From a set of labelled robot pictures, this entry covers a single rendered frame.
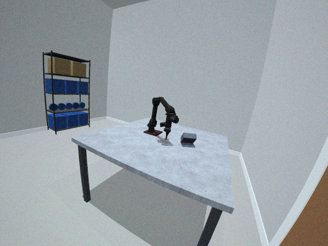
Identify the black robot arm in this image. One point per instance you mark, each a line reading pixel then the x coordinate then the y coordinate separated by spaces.
pixel 168 108

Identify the grey flat panel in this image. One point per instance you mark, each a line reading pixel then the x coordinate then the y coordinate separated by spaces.
pixel 187 139

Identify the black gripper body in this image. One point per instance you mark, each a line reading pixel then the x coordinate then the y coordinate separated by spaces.
pixel 167 129

